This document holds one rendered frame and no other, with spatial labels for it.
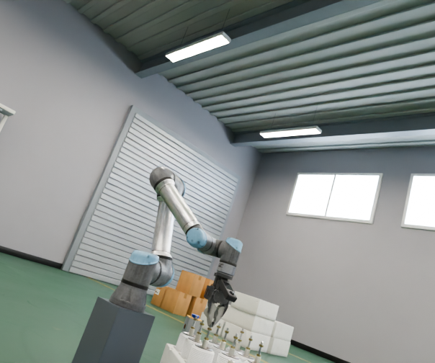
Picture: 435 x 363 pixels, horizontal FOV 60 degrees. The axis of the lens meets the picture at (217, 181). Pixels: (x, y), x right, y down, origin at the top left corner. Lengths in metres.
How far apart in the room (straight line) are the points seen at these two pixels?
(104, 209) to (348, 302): 4.53
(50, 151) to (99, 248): 1.80
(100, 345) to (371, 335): 5.82
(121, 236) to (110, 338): 5.57
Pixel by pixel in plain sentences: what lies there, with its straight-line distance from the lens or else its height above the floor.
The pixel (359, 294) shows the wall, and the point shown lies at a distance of 7.21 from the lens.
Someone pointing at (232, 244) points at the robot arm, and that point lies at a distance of 1.62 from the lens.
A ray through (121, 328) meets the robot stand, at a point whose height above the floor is 0.23.
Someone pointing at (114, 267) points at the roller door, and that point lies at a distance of 7.14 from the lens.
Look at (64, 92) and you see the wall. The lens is 6.80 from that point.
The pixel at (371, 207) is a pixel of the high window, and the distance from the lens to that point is 7.54.
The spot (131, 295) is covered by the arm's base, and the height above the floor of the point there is 0.35.
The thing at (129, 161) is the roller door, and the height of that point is 2.11.
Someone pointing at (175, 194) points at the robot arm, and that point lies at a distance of 1.66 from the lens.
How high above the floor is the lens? 0.47
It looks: 15 degrees up
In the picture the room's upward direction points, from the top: 19 degrees clockwise
